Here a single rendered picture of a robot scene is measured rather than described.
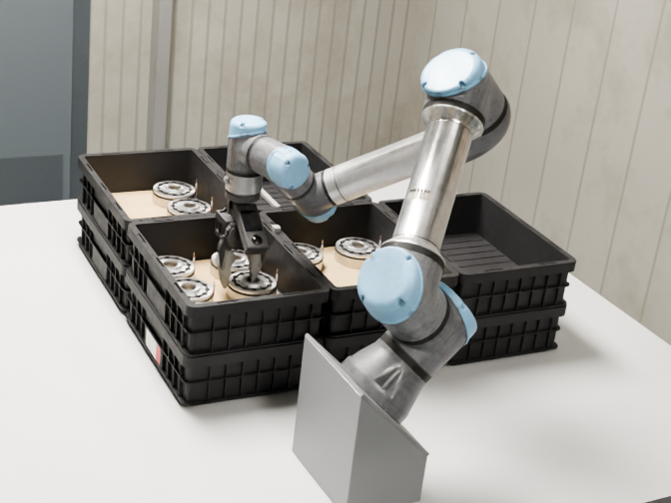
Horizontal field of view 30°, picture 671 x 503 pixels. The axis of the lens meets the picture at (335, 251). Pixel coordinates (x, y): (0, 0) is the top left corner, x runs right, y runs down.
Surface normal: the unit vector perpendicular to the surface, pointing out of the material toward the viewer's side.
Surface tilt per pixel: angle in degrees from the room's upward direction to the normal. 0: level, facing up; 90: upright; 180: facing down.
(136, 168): 90
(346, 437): 90
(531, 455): 0
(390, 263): 53
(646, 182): 90
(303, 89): 90
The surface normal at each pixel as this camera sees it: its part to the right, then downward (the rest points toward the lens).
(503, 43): -0.88, 0.11
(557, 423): 0.11, -0.90
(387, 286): -0.50, -0.36
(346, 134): 0.46, 0.42
